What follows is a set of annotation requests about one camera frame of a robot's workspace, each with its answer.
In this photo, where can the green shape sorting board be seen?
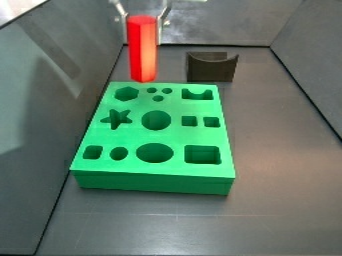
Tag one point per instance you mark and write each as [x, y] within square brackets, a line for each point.
[156, 139]

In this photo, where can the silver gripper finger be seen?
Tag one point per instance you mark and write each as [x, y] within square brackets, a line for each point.
[120, 9]
[162, 16]

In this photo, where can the black curved bracket stand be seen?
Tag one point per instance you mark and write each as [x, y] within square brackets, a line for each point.
[210, 66]

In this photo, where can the red hexagonal prism peg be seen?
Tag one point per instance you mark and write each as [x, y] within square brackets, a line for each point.
[142, 47]

